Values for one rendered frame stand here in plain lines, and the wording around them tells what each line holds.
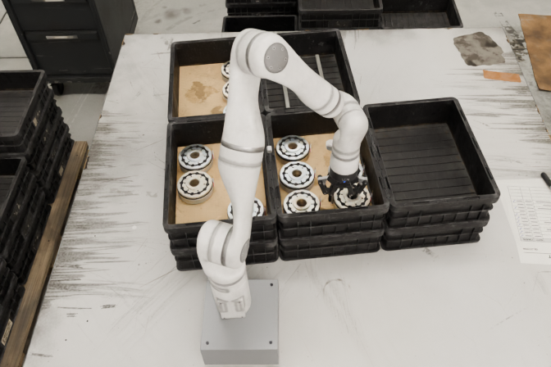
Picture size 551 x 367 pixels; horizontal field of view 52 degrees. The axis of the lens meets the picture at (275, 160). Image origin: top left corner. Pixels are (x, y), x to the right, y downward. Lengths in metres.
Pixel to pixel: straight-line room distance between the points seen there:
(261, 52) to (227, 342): 0.74
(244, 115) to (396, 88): 1.12
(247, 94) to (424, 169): 0.75
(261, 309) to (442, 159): 0.72
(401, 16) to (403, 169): 1.53
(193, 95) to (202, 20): 1.85
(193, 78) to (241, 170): 0.93
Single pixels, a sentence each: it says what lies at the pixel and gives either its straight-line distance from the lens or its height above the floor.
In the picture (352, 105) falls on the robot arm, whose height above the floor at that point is 1.22.
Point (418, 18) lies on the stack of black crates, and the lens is 3.14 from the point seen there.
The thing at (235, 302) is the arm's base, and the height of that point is 0.88.
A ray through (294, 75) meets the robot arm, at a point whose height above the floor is 1.39.
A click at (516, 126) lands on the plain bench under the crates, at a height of 0.70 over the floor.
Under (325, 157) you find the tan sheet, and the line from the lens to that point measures 1.73.
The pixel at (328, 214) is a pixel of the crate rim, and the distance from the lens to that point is 1.48.
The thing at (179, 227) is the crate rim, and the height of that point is 0.93.
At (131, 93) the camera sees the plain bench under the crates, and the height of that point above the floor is 0.70.
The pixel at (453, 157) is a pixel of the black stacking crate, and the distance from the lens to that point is 1.80.
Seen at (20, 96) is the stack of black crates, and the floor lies 0.49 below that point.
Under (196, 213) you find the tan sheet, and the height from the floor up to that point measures 0.83.
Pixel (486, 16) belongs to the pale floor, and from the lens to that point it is 3.94.
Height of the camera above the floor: 2.13
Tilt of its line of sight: 49 degrees down
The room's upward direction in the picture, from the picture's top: 2 degrees counter-clockwise
